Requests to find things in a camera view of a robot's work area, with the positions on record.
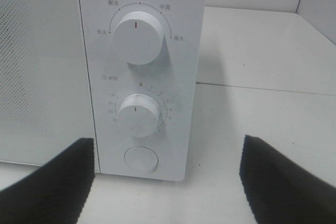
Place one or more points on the white microwave oven body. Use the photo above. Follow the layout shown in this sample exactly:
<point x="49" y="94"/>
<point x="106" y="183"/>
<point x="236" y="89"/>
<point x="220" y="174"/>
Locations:
<point x="170" y="80"/>

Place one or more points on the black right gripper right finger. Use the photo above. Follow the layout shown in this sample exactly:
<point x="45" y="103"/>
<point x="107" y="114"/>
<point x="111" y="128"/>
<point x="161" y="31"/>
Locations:
<point x="280" y="191"/>

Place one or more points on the white microwave door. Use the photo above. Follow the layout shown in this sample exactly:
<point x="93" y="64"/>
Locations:
<point x="45" y="95"/>

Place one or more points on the round white door button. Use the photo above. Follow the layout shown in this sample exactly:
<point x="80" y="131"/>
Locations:
<point x="141" y="159"/>

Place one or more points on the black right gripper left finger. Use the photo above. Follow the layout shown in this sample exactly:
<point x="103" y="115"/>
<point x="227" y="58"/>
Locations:
<point x="54" y="193"/>

